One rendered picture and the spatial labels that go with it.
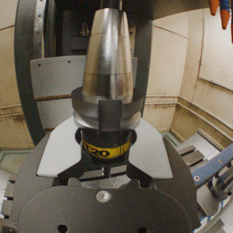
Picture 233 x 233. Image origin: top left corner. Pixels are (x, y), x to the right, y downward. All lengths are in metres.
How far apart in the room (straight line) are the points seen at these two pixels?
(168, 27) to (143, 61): 0.67
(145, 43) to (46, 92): 0.52
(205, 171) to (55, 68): 0.59
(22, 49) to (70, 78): 0.29
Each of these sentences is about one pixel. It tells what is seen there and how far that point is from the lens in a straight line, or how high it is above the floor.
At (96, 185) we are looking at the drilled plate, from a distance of 0.48.
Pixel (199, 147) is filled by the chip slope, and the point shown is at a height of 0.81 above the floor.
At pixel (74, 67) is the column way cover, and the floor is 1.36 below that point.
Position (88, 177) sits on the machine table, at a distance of 0.61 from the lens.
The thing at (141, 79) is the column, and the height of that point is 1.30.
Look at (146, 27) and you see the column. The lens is 0.68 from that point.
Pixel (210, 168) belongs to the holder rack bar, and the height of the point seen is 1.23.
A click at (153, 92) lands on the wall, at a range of 1.17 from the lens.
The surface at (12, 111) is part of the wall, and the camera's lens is 1.17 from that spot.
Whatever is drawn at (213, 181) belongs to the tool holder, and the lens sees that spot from 0.29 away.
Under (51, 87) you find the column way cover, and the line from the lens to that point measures 0.55.
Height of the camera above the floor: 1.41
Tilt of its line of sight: 28 degrees down
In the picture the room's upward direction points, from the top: 4 degrees clockwise
